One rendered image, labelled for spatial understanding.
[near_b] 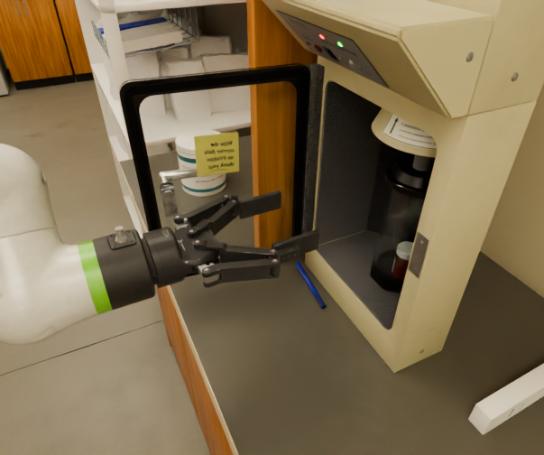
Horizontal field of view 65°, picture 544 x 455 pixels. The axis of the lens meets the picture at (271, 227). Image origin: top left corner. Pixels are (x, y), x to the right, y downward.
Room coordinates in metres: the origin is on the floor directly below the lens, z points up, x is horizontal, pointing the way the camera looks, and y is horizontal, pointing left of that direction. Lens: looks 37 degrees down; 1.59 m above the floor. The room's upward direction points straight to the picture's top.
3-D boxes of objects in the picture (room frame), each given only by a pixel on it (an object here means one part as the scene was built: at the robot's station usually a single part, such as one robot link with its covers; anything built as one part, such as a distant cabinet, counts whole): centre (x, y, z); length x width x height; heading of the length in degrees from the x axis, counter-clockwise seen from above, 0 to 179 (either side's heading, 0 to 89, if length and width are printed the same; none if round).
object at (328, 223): (0.64, -0.26, 1.19); 0.26 x 0.24 x 0.35; 26
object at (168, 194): (0.62, 0.18, 1.18); 0.02 x 0.02 x 0.06; 18
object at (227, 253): (0.43, 0.05, 1.22); 0.11 x 0.01 x 0.04; 83
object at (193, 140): (0.67, 0.08, 1.19); 0.30 x 0.01 x 0.40; 108
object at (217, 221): (0.50, 0.08, 1.22); 0.11 x 0.01 x 0.04; 150
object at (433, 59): (0.56, -0.09, 1.46); 0.32 x 0.12 x 0.10; 26
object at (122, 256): (0.41, 0.19, 1.23); 0.09 x 0.06 x 0.12; 26
